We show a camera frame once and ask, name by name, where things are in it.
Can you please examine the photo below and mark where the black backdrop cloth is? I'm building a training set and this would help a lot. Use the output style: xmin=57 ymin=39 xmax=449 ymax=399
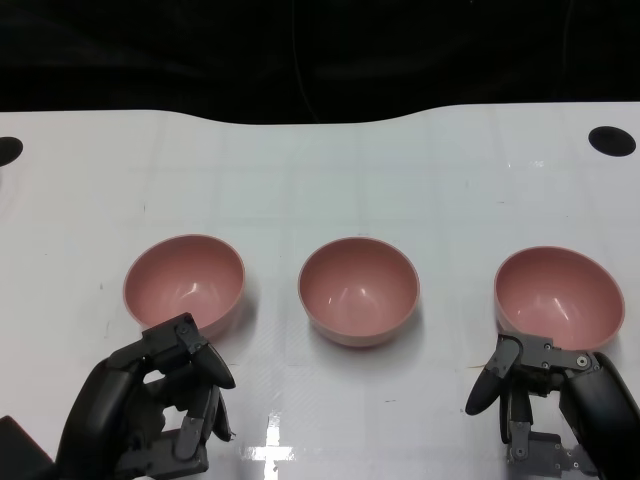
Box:
xmin=0 ymin=0 xmax=640 ymax=126

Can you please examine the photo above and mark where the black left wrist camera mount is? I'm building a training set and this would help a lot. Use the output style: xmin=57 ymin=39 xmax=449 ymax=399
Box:
xmin=0 ymin=414 xmax=55 ymax=480

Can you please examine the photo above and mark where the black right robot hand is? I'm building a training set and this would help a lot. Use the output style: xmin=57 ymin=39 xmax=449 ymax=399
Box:
xmin=464 ymin=329 xmax=640 ymax=480

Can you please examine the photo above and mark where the pink plastic bowl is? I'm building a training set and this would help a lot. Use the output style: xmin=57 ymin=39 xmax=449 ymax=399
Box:
xmin=493 ymin=244 xmax=626 ymax=351
xmin=122 ymin=233 xmax=247 ymax=339
xmin=297 ymin=236 xmax=420 ymax=349

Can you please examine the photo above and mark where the black table grommet hole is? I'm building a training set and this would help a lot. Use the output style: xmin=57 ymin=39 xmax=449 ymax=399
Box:
xmin=587 ymin=125 xmax=637 ymax=158
xmin=0 ymin=135 xmax=25 ymax=169

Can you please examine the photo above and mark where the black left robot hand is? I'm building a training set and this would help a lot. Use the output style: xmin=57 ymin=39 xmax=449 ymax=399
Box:
xmin=54 ymin=312 xmax=237 ymax=480

